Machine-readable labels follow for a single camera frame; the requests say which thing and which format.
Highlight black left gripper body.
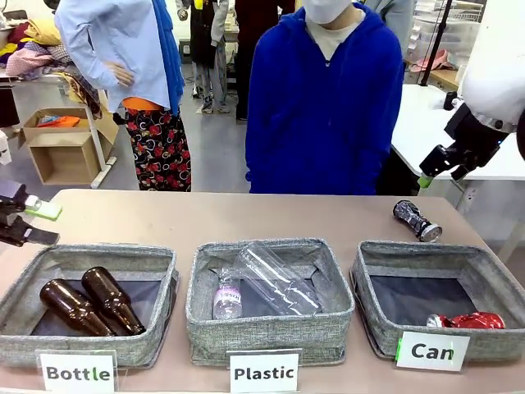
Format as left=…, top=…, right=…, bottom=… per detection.
left=0, top=180, right=28, bottom=247

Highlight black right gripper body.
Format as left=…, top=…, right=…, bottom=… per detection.
left=444, top=102, right=502, bottom=170

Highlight brown glass bottle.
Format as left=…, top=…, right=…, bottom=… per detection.
left=39, top=278, right=116, bottom=337
left=80, top=266, right=148, bottom=337

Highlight crushed red can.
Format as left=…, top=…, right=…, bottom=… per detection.
left=426, top=311, right=506, bottom=330

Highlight small pink-label plastic bottle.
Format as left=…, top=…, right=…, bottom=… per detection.
left=212, top=268, right=244, bottom=320

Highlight large clear plastic bottle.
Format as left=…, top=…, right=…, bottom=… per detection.
left=235, top=241, right=325, bottom=317

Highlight crushed black can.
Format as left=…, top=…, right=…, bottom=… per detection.
left=392, top=199, right=443, bottom=242

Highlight grey fabric basket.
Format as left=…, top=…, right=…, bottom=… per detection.
left=185, top=236, right=356, bottom=367
left=0, top=241, right=180, bottom=369
left=349, top=240, right=521, bottom=364

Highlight white Can label sign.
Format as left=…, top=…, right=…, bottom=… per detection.
left=395, top=330, right=472, bottom=373

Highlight white background table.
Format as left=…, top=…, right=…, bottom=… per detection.
left=390, top=84, right=525, bottom=263

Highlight open cardboard box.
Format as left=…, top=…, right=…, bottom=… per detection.
left=16, top=107, right=120, bottom=186

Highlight pink cloth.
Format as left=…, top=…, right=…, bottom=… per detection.
left=409, top=48, right=456, bottom=74

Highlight white clothes table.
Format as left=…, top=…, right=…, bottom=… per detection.
left=0, top=69, right=118, bottom=190

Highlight orange cloth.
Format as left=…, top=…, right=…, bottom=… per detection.
left=39, top=115, right=81, bottom=128

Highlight black stand pole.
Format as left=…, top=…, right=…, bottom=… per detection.
left=420, top=0, right=454, bottom=87

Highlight person in blue hoodie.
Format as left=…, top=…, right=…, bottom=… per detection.
left=244, top=0, right=405, bottom=196

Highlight black red floral skirt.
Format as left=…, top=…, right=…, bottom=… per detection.
left=122, top=104, right=193, bottom=193

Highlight white Bottle label sign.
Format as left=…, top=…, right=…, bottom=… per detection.
left=35, top=348, right=119, bottom=393

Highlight pile of colourful clothes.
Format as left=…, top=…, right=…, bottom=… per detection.
left=0, top=16, right=103, bottom=120

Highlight white face mask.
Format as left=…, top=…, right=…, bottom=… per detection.
left=303, top=0, right=354, bottom=25

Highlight mannequin in light-blue shirt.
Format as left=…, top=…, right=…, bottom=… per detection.
left=54, top=0, right=185, bottom=114

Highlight blue hanging scarf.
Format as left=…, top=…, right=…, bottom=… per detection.
left=152, top=0, right=186, bottom=118

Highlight background person in black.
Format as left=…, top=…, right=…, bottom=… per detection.
left=233, top=0, right=296, bottom=122

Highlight background person grey trousers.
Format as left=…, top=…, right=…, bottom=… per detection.
left=176, top=0, right=233, bottom=115

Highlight white Plastic label sign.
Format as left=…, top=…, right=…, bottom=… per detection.
left=226, top=348, right=303, bottom=394

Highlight black right arm cable sleeve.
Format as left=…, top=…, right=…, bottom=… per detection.
left=515, top=118, right=525, bottom=162

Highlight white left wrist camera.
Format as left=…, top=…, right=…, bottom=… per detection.
left=0, top=130, right=12, bottom=166

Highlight wire storage rack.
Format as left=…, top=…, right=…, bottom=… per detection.
left=412, top=0, right=489, bottom=62

